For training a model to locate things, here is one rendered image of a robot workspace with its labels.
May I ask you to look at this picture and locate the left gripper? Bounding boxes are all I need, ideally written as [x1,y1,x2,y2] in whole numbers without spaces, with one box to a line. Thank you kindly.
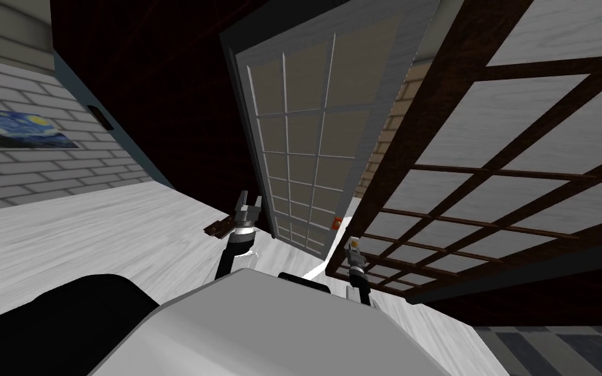
[232,191,263,229]

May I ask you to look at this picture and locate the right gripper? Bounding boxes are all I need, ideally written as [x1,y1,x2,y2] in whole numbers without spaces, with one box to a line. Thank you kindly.
[345,237,366,271]

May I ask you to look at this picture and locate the grey glazed door leaf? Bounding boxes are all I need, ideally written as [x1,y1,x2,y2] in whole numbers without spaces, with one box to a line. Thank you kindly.
[219,0,442,262]

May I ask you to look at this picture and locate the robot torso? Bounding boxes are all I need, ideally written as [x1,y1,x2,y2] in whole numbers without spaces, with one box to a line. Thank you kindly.
[88,268,454,376]

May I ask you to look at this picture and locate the dark red door leaf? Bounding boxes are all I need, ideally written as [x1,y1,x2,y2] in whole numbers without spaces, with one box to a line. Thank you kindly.
[49,0,277,237]

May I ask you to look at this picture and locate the brown lattice door leaf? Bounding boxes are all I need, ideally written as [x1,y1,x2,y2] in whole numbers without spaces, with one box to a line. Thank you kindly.
[325,0,602,306]

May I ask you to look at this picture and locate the blue night sky painting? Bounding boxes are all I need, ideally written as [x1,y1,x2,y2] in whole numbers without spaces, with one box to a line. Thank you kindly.
[0,106,80,151]

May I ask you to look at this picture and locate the brown door handle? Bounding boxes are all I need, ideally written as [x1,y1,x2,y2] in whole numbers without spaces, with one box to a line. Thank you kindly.
[203,218,240,240]

